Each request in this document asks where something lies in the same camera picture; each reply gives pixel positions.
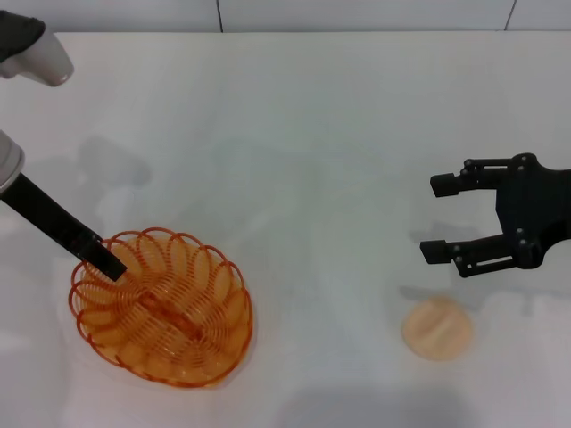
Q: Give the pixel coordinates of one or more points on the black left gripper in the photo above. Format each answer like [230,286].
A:
[49,216]

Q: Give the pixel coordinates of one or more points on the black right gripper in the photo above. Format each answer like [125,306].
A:
[535,209]

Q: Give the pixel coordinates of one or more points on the round tan bread bun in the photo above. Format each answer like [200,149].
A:
[437,329]

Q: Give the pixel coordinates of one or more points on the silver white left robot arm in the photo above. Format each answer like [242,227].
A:
[49,62]

